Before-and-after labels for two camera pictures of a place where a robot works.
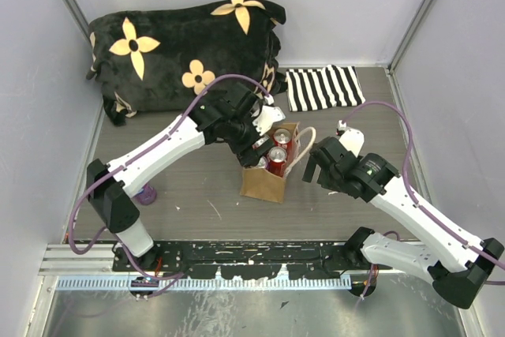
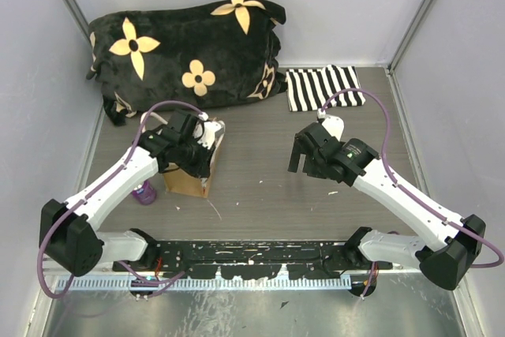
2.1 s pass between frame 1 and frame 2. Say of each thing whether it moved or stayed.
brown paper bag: moved
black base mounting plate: stayed
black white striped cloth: stayed
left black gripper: moved
